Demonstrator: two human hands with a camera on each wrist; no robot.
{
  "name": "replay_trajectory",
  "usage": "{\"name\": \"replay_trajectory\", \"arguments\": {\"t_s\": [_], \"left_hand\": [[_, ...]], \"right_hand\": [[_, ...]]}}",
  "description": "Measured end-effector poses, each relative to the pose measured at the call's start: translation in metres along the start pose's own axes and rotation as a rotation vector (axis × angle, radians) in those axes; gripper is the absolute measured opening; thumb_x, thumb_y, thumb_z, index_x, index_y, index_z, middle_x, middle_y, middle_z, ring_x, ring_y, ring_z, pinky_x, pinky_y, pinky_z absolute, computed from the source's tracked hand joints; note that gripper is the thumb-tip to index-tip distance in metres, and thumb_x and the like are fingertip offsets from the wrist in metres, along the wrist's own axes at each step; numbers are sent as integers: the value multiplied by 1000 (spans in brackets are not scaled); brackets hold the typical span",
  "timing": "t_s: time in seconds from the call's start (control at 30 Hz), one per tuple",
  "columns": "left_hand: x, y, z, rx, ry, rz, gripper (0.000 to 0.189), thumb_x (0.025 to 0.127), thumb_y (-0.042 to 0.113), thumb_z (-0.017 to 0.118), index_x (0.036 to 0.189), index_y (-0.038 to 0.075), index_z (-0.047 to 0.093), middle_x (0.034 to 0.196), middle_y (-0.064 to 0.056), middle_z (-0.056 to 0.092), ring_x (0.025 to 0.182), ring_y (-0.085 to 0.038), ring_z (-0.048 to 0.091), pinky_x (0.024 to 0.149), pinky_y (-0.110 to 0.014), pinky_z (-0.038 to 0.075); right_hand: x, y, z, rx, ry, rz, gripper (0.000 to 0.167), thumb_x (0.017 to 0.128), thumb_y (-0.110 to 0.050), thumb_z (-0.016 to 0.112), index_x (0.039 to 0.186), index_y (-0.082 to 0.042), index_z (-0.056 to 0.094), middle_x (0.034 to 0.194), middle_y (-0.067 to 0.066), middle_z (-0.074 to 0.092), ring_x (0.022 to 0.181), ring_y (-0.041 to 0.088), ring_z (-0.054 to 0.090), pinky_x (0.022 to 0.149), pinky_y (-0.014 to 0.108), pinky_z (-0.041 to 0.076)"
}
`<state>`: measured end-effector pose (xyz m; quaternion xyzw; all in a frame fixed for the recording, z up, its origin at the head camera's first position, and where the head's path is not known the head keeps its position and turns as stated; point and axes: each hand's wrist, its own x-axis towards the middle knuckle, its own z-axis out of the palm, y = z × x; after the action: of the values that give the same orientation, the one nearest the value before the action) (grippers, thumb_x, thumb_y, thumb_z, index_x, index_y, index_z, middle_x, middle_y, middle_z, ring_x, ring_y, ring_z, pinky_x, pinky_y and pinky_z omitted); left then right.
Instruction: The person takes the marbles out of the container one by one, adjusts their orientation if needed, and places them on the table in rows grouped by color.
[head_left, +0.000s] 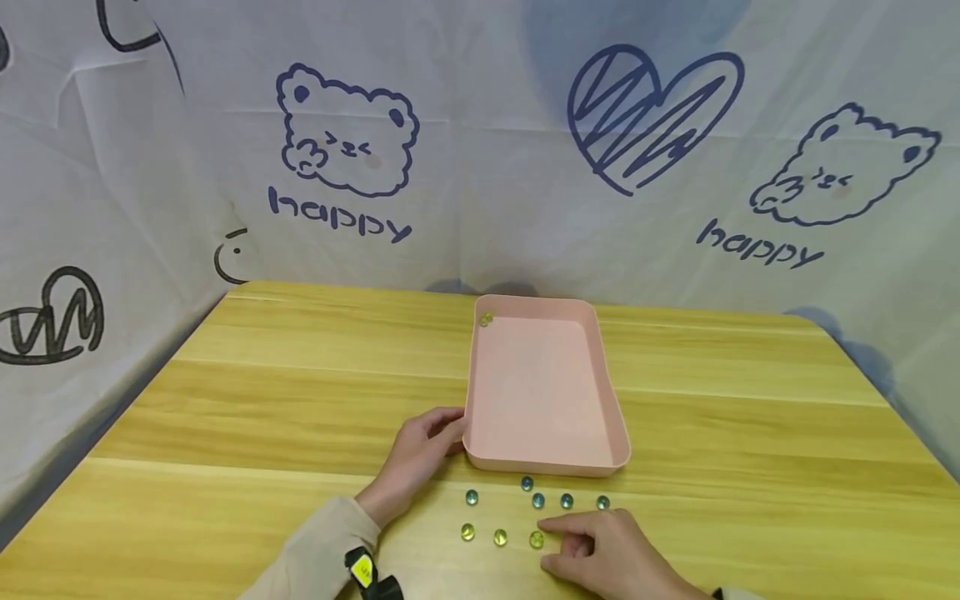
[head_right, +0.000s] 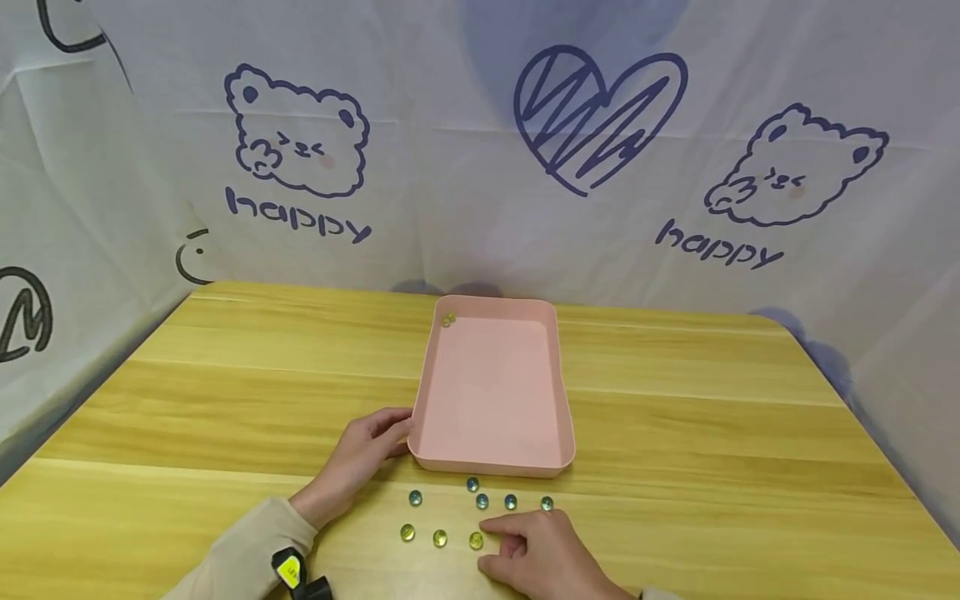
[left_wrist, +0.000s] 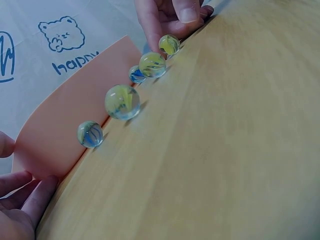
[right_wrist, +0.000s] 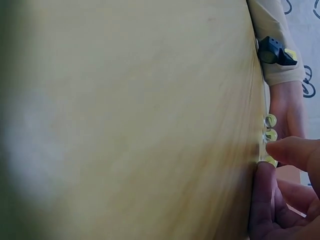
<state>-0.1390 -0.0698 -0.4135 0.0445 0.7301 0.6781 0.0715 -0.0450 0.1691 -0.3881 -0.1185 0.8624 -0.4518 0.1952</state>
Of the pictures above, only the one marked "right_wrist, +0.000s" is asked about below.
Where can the person's left hand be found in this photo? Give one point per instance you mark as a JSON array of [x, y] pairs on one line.
[[287, 110]]

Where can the person's right hand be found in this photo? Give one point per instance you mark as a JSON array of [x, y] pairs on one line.
[[297, 225]]

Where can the person's right thumb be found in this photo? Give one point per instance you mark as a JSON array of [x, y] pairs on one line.
[[292, 151]]

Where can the yellow-green round bead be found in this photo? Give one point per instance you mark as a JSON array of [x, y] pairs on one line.
[[270, 120], [271, 135], [272, 160]]

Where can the person's left forearm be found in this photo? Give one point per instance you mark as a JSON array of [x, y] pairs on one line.
[[272, 27]]

